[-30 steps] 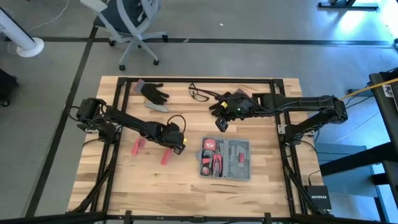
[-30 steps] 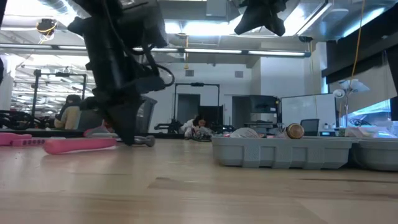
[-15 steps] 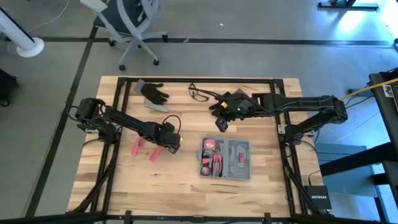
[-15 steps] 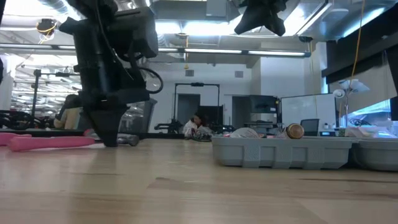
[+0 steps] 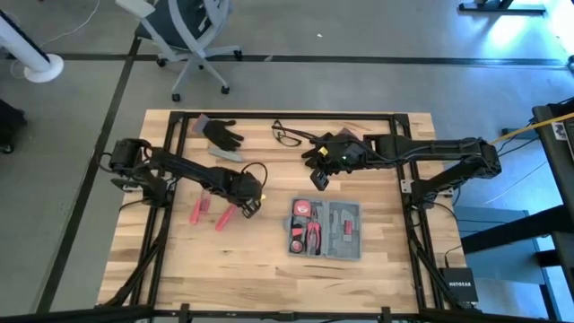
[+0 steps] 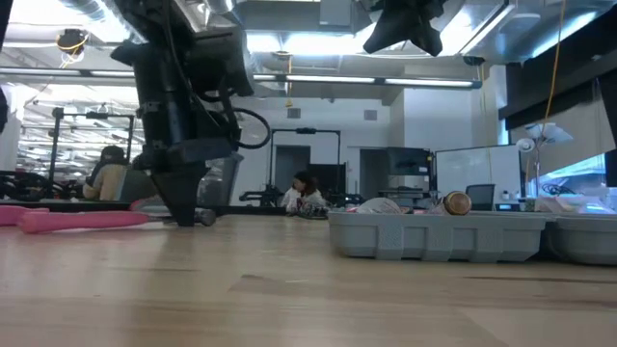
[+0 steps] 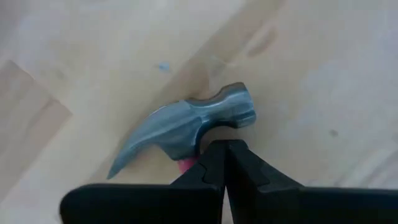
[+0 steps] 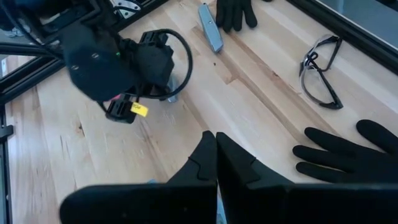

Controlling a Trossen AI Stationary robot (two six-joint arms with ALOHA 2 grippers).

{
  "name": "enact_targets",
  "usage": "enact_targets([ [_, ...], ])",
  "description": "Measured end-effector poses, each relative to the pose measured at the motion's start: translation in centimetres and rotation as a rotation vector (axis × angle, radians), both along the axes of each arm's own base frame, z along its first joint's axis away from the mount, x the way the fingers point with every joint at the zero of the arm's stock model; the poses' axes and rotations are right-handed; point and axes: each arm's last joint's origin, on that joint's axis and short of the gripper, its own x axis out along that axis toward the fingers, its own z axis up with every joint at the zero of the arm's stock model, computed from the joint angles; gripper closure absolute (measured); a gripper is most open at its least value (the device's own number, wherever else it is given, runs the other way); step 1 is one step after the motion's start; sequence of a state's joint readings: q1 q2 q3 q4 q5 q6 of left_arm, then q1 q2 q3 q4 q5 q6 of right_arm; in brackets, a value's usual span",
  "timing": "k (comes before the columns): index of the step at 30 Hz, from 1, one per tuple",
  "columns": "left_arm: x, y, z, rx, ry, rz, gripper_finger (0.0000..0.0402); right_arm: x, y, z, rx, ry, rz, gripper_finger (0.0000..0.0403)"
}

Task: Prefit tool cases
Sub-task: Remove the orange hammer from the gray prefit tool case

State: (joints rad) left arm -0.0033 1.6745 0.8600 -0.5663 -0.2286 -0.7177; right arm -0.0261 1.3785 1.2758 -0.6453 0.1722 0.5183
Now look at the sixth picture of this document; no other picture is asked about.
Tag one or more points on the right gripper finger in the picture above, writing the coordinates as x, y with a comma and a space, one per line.
429, 34
381, 34

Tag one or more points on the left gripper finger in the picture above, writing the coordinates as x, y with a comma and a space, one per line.
201, 183
176, 193

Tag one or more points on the grey plastic tool case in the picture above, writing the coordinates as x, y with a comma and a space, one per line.
434, 238

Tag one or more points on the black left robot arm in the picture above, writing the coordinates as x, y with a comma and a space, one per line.
159, 19

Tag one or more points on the black background robot arm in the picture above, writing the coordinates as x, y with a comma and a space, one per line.
24, 185
260, 195

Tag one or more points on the grey mesh office chair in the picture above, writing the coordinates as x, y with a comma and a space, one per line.
222, 183

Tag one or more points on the grey utility knife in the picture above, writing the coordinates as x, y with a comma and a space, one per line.
154, 211

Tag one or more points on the black glove grey red cuff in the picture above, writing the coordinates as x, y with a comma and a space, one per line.
144, 202

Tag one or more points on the grey ceiling box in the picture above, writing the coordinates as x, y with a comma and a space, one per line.
335, 12

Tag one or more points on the long ceiling light strip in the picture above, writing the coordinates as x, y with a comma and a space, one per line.
328, 79

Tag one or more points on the person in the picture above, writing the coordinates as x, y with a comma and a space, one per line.
303, 193
103, 180

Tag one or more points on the black gantry stand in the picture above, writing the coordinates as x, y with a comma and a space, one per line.
54, 144
306, 130

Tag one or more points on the white whiteboard panel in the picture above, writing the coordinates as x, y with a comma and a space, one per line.
477, 171

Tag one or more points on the white floor lamp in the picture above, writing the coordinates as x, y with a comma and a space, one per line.
547, 132

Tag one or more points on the black office chair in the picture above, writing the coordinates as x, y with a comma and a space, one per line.
479, 197

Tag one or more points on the white crumpled plastic bag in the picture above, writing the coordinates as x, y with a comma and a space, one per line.
378, 206

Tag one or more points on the small display device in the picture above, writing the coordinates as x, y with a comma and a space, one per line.
506, 207

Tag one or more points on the white desk clutter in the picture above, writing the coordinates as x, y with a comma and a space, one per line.
578, 202

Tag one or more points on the black security camera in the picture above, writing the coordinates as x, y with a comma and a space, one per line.
473, 61

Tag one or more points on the black table rig frame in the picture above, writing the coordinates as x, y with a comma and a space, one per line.
250, 210

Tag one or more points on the square wall vent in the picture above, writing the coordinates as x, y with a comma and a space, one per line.
370, 115
293, 113

